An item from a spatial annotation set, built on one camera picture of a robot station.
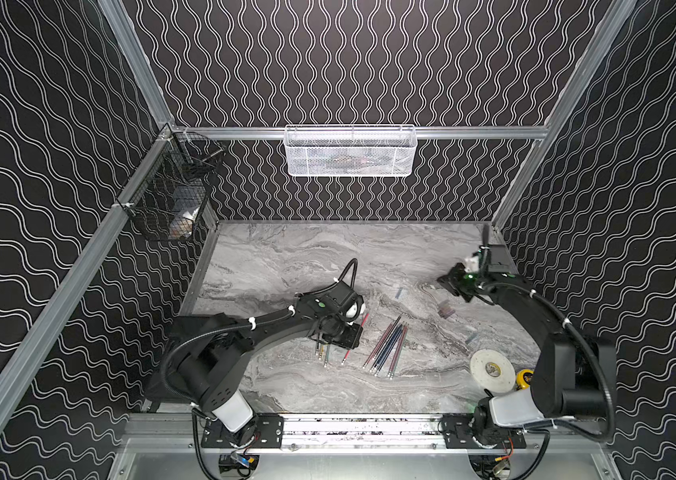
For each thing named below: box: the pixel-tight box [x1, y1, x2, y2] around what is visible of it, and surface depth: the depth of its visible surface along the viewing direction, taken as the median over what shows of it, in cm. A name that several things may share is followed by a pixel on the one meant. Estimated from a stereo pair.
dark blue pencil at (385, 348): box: [370, 324, 403, 373], surface depth 90 cm
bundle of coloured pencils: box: [315, 342, 331, 368], surface depth 89 cm
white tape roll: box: [470, 349, 516, 394], surface depth 86 cm
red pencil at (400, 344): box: [388, 325, 408, 380], surface depth 89 cm
